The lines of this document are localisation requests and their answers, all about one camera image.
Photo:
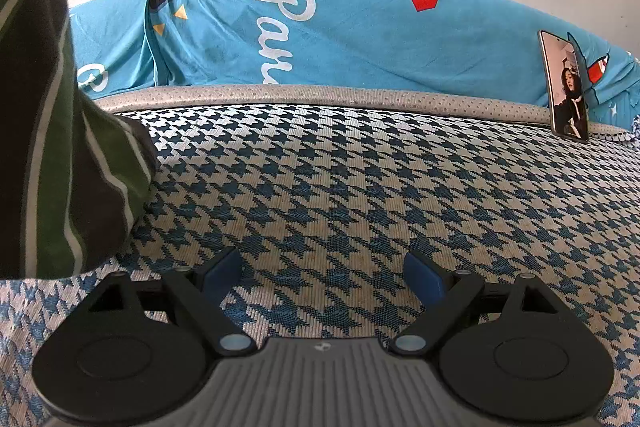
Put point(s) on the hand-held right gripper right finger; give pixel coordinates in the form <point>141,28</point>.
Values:
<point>425,274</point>

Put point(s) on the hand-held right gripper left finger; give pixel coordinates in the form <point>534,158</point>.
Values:
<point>222,272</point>

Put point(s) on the green grey striped shirt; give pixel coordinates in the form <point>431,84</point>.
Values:
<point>30,107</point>

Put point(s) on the blue houndstooth mat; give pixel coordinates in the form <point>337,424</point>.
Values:
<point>350,187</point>

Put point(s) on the smartphone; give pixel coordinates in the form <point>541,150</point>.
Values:
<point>565,77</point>

